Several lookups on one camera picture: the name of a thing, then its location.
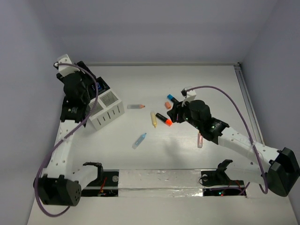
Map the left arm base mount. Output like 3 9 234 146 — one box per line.
74 162 119 197

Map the aluminium rail at wall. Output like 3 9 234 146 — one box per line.
233 63 265 145

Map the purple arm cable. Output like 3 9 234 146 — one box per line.
187 85 269 195
34 63 98 218

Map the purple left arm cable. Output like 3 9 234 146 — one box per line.
34 63 98 218

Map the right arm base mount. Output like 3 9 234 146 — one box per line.
198 159 247 197

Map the orange marker cap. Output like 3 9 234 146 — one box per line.
165 102 172 109

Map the black highlighter orange cap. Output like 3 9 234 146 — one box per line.
155 113 173 126

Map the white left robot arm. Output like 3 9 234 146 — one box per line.
33 60 105 208

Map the black highlighter blue cap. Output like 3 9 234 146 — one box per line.
167 94 179 104

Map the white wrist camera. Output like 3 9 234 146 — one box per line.
181 86 196 106
53 54 79 77

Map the black slotted organizer box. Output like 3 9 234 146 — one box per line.
89 77 110 95

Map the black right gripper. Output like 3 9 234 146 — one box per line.
167 97 202 130

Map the yellow uncapped marker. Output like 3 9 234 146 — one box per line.
150 111 157 128

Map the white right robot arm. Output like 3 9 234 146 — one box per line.
167 100 300 197

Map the light blue marker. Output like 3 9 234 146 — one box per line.
132 133 147 149

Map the orange-tipped clear marker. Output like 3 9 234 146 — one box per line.
127 104 145 110

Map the white slotted organizer box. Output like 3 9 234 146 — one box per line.
89 89 125 130

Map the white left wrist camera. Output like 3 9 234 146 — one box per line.
53 54 79 77

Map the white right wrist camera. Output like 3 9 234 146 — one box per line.
181 86 196 106

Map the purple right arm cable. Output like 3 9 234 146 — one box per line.
187 85 269 195

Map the pink marker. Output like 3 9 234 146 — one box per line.
197 133 203 148

